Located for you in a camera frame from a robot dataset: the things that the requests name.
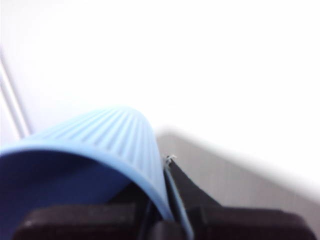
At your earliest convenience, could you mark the white wall pipe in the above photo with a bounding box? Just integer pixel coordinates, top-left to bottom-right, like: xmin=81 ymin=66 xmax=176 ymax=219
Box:
xmin=0 ymin=52 xmax=32 ymax=140

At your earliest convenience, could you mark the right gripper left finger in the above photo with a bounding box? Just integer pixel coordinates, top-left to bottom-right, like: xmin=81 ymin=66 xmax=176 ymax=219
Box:
xmin=12 ymin=183 xmax=151 ymax=240

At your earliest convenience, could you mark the blue ribbed plastic cup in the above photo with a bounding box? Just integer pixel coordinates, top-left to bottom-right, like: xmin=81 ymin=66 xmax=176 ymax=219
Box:
xmin=0 ymin=104 xmax=176 ymax=240

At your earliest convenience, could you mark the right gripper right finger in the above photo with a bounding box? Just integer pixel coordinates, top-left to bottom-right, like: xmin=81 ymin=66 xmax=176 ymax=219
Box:
xmin=163 ymin=154 xmax=319 ymax=240

